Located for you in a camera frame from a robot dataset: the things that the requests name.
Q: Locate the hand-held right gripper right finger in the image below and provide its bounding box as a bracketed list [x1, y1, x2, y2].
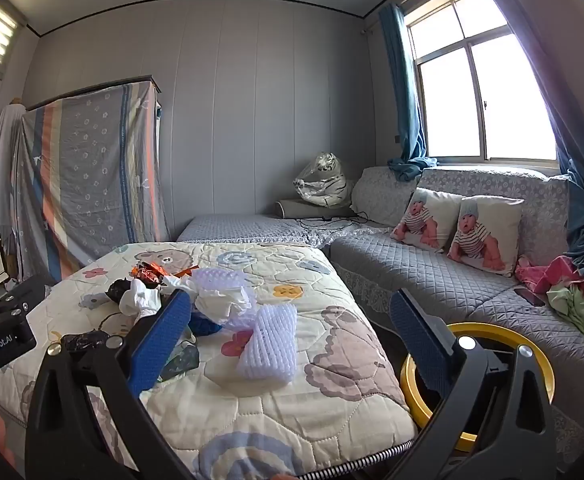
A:
[382, 289, 558, 480]

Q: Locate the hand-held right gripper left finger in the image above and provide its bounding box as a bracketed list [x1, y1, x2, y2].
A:
[24, 289, 195, 480]

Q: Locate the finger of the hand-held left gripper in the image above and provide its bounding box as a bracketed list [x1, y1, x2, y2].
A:
[0, 274, 57, 328]

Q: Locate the dark clear plastic wrapper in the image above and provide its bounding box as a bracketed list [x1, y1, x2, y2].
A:
[159, 341, 201, 382]

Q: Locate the white paper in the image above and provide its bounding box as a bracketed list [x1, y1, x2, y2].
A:
[118, 276, 193, 319]

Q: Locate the blue plastic item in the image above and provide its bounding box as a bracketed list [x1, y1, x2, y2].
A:
[189, 310, 223, 337]

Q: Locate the black plastic bag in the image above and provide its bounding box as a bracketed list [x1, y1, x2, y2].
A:
[108, 280, 133, 305]
[60, 330, 122, 357]

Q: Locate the orange foil snack wrapper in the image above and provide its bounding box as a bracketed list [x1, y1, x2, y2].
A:
[130, 260, 173, 289]

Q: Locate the white tissue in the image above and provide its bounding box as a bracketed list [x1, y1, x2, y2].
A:
[194, 285, 259, 332]

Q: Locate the yellow rimmed trash bin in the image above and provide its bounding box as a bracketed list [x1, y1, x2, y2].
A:
[399, 322, 555, 453]

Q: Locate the lavender foam fruit net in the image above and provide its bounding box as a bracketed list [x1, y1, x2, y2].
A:
[191, 267, 251, 306]

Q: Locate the white foam fruit net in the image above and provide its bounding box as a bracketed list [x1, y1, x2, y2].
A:
[236, 304, 299, 387]

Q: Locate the grey quilted sofa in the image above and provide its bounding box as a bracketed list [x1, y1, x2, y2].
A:
[176, 165, 584, 466]

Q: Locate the black phone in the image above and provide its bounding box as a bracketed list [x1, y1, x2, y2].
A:
[514, 287, 548, 307]

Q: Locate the baby print pillow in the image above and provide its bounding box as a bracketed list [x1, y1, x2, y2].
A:
[391, 187, 464, 254]
[447, 195, 525, 279]

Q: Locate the white hanging garment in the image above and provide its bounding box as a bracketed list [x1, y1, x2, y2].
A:
[0, 101, 28, 281]

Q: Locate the pink cloth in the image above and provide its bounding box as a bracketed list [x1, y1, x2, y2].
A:
[514, 255, 584, 332]

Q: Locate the cartoon bear printed quilt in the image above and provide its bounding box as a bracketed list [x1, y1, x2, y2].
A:
[0, 241, 417, 478]

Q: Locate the striped sheet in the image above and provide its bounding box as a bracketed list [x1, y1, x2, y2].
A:
[12, 77, 173, 275]

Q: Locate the grey patterned cushion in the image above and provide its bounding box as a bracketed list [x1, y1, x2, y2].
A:
[350, 166, 425, 227]

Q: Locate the green cloth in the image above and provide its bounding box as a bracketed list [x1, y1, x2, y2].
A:
[547, 280, 584, 339]

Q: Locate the grey pillow roll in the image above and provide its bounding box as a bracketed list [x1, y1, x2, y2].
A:
[276, 199, 323, 220]

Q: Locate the plush tiger in plastic bag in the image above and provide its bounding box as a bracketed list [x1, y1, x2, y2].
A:
[293, 151, 355, 209]

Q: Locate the blue curtain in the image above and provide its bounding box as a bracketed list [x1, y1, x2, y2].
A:
[472, 0, 584, 277]
[378, 4, 439, 182]

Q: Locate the window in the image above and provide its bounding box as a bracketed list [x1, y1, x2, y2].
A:
[403, 0, 559, 162]

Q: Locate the black cable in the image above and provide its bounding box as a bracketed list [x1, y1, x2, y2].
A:
[294, 213, 369, 229]

